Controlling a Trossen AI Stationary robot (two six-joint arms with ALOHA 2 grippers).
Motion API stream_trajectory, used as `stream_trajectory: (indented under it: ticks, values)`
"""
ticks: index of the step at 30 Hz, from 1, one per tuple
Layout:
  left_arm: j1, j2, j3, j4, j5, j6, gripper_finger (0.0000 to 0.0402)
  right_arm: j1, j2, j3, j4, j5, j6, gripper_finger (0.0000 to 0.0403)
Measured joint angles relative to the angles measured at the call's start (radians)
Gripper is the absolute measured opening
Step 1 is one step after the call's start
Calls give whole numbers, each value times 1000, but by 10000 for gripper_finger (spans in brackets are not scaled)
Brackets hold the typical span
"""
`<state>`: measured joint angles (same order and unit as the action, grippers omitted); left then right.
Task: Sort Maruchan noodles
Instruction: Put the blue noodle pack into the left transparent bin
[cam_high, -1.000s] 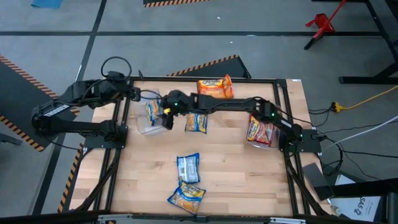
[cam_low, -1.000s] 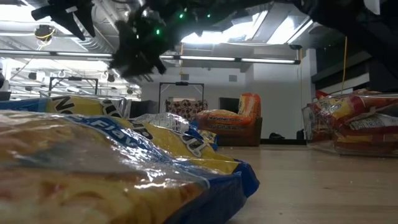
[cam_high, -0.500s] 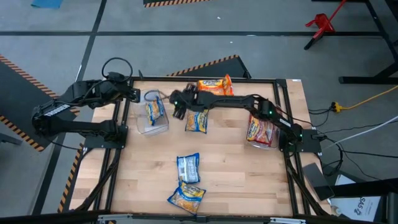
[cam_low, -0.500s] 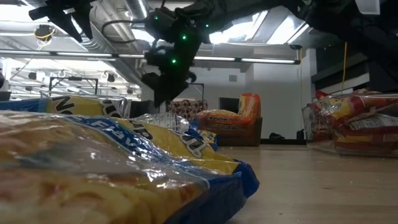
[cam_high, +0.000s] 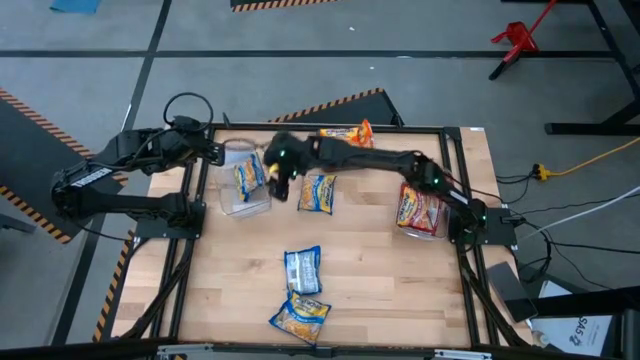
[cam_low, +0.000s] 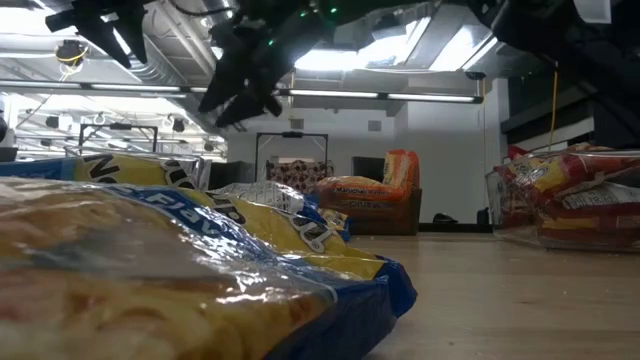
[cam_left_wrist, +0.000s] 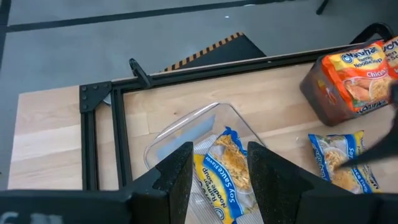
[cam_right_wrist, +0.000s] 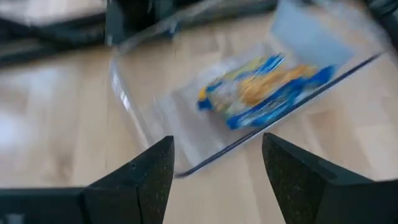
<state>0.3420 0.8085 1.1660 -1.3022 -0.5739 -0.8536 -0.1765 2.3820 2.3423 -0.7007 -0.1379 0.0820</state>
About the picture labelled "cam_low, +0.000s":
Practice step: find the red-white patterned cloth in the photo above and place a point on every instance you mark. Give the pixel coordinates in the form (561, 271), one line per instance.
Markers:
(295, 175)

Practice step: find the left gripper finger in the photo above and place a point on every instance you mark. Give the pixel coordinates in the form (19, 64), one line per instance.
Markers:
(136, 35)
(105, 42)

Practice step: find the ribbed silver ventilation duct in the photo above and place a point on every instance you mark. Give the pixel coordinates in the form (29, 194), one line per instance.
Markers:
(160, 75)

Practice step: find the silver overhead beam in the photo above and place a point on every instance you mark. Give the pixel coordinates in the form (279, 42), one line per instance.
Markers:
(150, 88)

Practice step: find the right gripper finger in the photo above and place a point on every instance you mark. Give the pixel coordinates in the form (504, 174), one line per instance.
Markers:
(222, 85)
(255, 100)

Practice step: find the black security camera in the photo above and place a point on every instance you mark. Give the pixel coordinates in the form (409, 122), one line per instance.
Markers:
(475, 75)

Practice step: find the black metal frame stand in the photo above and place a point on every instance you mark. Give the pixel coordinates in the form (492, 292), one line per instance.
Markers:
(291, 134)
(120, 125)

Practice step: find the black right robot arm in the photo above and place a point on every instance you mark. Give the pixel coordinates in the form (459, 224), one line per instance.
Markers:
(575, 50)

